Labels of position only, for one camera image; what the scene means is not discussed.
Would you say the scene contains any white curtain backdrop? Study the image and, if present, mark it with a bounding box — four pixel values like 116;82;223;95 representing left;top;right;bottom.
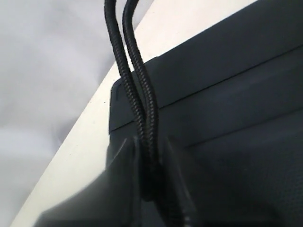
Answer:
0;0;157;209

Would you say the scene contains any black plastic case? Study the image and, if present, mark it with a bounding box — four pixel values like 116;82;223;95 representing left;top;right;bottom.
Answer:
104;0;303;227

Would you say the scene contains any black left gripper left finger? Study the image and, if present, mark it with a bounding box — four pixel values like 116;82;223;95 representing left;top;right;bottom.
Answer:
35;138;142;227

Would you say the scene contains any black cord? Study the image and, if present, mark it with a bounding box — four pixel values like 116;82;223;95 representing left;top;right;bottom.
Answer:
103;0;190;227

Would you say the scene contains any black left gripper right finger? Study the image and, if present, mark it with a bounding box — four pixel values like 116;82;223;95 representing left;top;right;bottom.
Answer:
163;137;199;227

